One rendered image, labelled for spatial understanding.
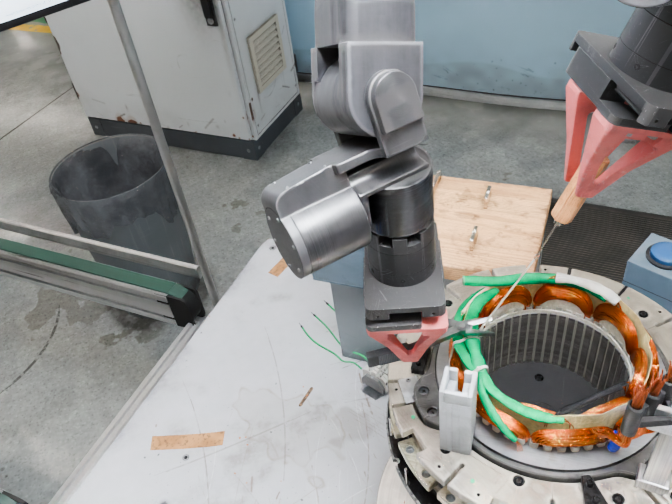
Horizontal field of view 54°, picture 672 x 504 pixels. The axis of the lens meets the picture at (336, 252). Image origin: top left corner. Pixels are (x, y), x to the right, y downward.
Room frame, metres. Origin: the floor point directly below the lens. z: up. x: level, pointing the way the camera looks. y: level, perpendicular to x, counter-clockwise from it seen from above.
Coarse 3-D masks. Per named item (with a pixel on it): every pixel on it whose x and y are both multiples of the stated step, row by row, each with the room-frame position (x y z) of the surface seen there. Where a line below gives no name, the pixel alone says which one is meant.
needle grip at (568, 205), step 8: (608, 160) 0.38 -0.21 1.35; (600, 168) 0.38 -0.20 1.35; (576, 176) 0.39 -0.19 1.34; (568, 184) 0.39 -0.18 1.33; (568, 192) 0.38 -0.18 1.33; (560, 200) 0.39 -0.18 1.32; (568, 200) 0.38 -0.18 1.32; (576, 200) 0.38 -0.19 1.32; (584, 200) 0.38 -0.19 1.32; (560, 208) 0.38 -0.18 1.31; (568, 208) 0.38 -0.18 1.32; (576, 208) 0.38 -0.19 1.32; (560, 216) 0.38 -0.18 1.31; (568, 216) 0.38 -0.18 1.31
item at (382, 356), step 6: (384, 348) 0.39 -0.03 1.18; (408, 348) 0.38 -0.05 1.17; (366, 354) 0.38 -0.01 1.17; (372, 354) 0.38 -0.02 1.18; (378, 354) 0.38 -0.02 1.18; (384, 354) 0.38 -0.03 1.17; (390, 354) 0.38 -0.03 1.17; (372, 360) 0.38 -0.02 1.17; (378, 360) 0.38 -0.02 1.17; (384, 360) 0.38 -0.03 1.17; (390, 360) 0.38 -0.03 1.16; (396, 360) 0.38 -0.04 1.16; (372, 366) 0.38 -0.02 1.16
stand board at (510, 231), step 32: (448, 192) 0.75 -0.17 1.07; (480, 192) 0.74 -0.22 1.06; (512, 192) 0.72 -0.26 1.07; (544, 192) 0.71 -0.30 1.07; (448, 224) 0.68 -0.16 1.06; (480, 224) 0.67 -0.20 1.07; (512, 224) 0.66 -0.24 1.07; (544, 224) 0.65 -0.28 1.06; (448, 256) 0.61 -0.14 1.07; (480, 256) 0.61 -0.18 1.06; (512, 256) 0.60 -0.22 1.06
